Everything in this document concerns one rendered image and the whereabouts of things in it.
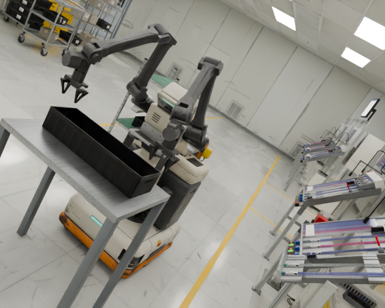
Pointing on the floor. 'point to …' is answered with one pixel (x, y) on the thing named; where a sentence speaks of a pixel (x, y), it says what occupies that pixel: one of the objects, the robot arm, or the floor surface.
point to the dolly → (22, 7)
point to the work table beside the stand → (145, 200)
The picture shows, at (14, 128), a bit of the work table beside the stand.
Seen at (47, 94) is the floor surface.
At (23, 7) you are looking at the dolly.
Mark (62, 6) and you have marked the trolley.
